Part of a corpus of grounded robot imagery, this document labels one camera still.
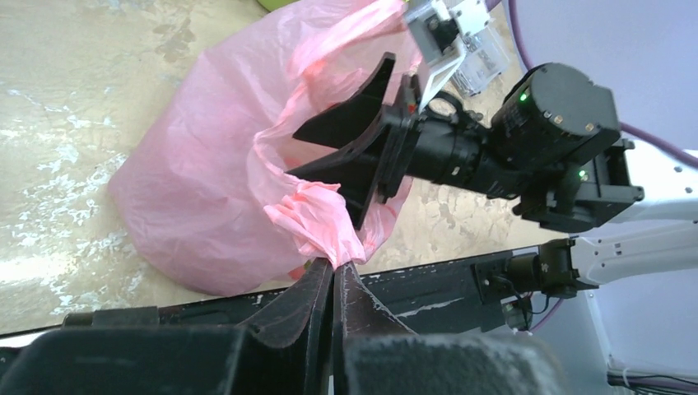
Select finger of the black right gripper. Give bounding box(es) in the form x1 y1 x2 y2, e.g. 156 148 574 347
289 136 389 230
292 52 396 149

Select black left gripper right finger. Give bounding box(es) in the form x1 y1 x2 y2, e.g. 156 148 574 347
333 264 570 394

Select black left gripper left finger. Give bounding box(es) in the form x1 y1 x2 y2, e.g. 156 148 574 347
1 259 334 394

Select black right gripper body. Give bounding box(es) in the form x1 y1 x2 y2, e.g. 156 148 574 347
381 63 644 233

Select pink plastic bag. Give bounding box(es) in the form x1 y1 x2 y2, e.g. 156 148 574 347
109 1 421 296

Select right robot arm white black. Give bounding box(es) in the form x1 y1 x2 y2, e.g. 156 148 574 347
292 53 697 303

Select green plastic tray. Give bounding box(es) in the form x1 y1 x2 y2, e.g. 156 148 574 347
257 0 296 12

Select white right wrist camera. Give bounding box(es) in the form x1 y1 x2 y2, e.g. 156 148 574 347
404 0 509 111

